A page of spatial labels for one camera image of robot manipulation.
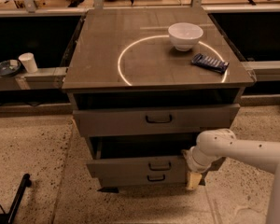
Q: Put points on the grey drawer cabinet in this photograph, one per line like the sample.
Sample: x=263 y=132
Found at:
x=124 y=59

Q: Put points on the grey drawer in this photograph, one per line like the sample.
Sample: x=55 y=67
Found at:
x=158 y=179
x=154 y=120
x=140 y=155

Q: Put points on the grey top drawer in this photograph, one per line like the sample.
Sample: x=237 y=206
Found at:
x=154 y=120

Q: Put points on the white ceramic bowl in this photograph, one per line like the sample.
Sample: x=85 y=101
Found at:
x=184 y=36

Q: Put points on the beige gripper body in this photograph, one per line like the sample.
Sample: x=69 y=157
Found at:
x=190 y=162

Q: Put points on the grey bottom drawer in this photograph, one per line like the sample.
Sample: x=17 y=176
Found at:
x=158 y=179

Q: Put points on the blue snack packet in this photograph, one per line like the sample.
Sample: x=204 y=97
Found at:
x=210 y=63

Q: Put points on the black stand leg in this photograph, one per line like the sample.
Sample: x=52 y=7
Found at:
x=8 y=218

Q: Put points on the white paper cup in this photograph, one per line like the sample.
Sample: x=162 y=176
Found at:
x=28 y=61

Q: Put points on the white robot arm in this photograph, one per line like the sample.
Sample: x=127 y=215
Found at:
x=212 y=145

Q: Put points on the metal shelf ledge left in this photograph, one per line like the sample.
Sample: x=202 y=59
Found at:
x=42 y=79

